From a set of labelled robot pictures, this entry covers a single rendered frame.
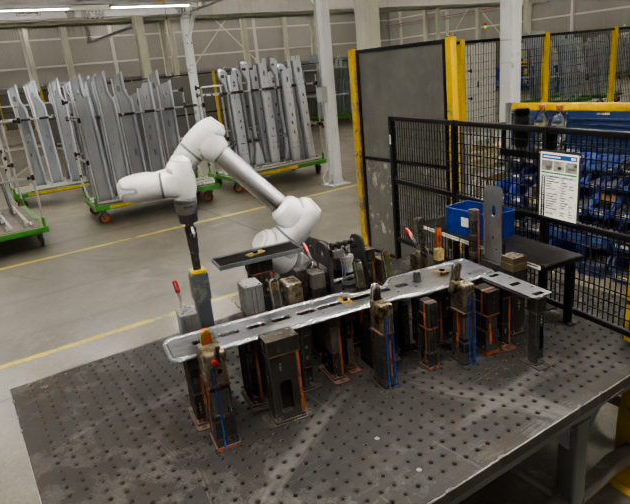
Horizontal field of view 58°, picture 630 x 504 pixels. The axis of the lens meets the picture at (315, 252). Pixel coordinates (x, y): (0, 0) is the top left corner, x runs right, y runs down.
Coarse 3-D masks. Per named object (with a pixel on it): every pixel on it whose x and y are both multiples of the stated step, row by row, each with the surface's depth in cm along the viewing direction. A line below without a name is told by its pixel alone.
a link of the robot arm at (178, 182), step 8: (176, 160) 214; (184, 160) 215; (168, 168) 214; (176, 168) 213; (184, 168) 214; (160, 176) 214; (168, 176) 213; (176, 176) 213; (184, 176) 214; (192, 176) 216; (168, 184) 213; (176, 184) 214; (184, 184) 214; (192, 184) 217; (168, 192) 214; (176, 192) 215; (184, 192) 215; (192, 192) 217; (176, 200) 217
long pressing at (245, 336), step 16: (432, 272) 244; (464, 272) 241; (480, 272) 239; (384, 288) 233; (400, 288) 231; (416, 288) 229; (432, 288) 228; (304, 304) 224; (320, 304) 223; (352, 304) 220; (368, 304) 219; (240, 320) 215; (256, 320) 214; (288, 320) 212; (304, 320) 210; (320, 320) 210; (176, 336) 207; (192, 336) 206; (240, 336) 203; (256, 336) 202; (176, 352) 196; (192, 352) 194
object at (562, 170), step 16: (544, 160) 247; (560, 160) 240; (576, 160) 232; (560, 176) 241; (576, 176) 234; (560, 192) 243; (576, 192) 236; (544, 208) 253; (560, 208) 245; (576, 208) 237; (576, 224) 239
